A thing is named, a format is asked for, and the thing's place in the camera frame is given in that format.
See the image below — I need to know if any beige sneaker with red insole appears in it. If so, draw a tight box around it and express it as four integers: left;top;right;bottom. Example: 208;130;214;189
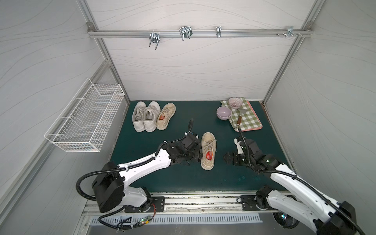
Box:
201;132;216;170

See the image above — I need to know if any red insole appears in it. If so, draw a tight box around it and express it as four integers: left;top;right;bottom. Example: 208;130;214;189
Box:
206;151;213;161

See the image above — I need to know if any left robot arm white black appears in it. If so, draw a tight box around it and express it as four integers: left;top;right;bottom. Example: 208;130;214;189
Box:
92;133;201;212

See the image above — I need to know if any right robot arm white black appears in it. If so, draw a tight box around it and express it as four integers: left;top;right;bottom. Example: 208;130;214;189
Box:
223;137;360;235

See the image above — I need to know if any green white checkered cloth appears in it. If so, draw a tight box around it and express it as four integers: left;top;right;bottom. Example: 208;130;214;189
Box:
221;97;263;132

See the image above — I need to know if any beige sneaker by white pair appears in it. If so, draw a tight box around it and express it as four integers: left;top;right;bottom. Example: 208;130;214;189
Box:
156;103;176;130

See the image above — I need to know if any lilac ceramic bowl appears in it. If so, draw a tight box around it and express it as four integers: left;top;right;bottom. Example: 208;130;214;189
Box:
216;106;232;120

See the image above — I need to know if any white sneaker right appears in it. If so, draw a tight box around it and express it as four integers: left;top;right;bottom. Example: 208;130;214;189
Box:
143;101;161;132

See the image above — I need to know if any striped small ceramic bowl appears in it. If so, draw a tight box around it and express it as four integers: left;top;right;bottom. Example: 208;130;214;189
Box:
228;98;243;109

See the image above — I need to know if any white sneaker left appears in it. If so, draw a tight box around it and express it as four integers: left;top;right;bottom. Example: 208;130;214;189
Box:
132;101;146;132

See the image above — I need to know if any white vent grille strip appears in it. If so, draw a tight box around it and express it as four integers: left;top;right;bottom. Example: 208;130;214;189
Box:
103;213;262;225

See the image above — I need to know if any metal hook clamp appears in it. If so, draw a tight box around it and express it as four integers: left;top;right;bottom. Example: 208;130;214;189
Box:
179;26;193;41
148;32;161;50
216;26;222;38
276;26;302;38

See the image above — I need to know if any wooden handled metal spatula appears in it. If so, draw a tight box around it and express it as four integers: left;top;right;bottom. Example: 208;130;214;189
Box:
237;108;248;126

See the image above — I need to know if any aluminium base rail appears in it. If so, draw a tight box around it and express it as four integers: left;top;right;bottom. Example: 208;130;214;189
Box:
82;190;294;216

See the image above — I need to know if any white wire basket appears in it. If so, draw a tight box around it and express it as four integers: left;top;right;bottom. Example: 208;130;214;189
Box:
44;78;125;153

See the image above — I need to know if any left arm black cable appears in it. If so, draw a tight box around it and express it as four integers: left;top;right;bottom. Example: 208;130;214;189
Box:
75;118;194;202

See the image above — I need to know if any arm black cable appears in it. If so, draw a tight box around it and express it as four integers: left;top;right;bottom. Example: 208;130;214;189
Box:
75;118;194;202
237;126;366;235

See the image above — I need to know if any aluminium top rail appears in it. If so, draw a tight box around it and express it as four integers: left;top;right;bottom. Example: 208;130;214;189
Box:
88;29;314;38

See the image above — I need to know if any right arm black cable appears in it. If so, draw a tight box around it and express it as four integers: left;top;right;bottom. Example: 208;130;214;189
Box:
237;126;366;235

